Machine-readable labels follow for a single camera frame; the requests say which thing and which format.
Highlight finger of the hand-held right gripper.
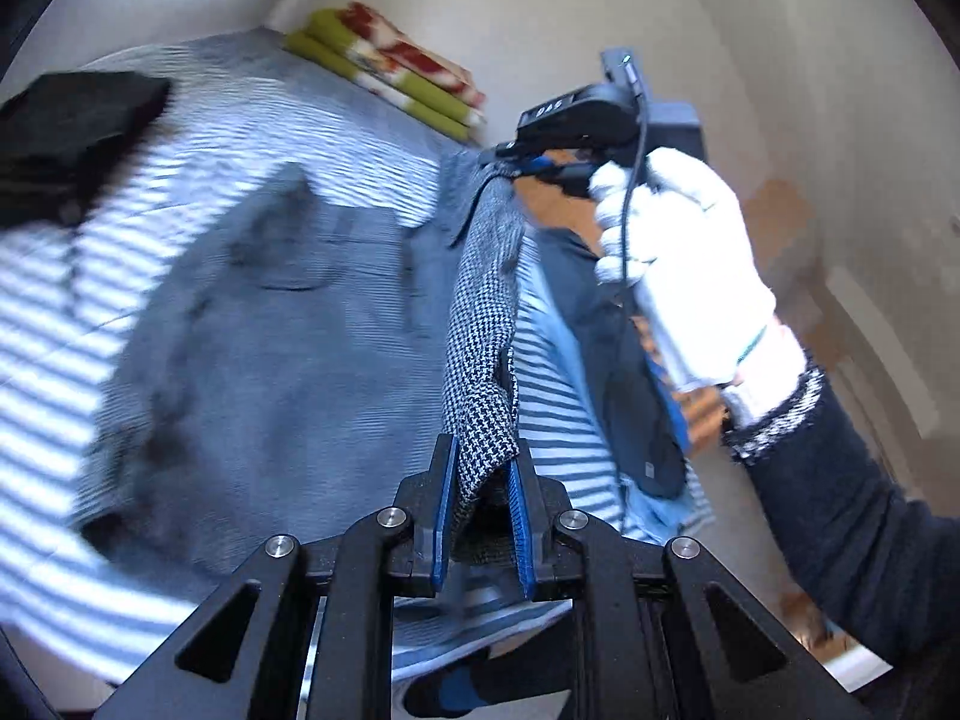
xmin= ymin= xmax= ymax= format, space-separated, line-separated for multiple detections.
xmin=480 ymin=146 xmax=602 ymax=200

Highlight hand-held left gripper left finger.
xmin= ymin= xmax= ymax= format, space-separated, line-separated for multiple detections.
xmin=94 ymin=433 xmax=460 ymax=720

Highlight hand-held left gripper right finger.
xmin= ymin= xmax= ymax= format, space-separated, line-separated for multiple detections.
xmin=506 ymin=439 xmax=871 ymax=720

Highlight grey houndstooth pants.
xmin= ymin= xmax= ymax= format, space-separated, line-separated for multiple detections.
xmin=75 ymin=154 xmax=542 ymax=616

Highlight person's right forearm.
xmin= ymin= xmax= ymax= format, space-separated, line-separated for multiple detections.
xmin=720 ymin=371 xmax=960 ymax=683

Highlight person's right hand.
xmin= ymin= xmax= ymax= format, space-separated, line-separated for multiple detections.
xmin=589 ymin=146 xmax=827 ymax=432

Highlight navy blue cloth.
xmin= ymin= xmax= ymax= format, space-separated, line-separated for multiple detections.
xmin=538 ymin=229 xmax=689 ymax=500

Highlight green floral folded blanket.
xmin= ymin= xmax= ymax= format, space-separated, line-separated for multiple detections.
xmin=283 ymin=6 xmax=488 ymax=143

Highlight blue white striped bed sheet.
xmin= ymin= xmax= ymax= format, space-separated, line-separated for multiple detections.
xmin=0 ymin=34 xmax=713 ymax=691

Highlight dark cloth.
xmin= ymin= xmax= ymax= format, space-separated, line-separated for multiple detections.
xmin=0 ymin=71 xmax=173 ymax=227

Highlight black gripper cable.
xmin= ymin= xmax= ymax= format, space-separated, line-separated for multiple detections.
xmin=598 ymin=52 xmax=655 ymax=316

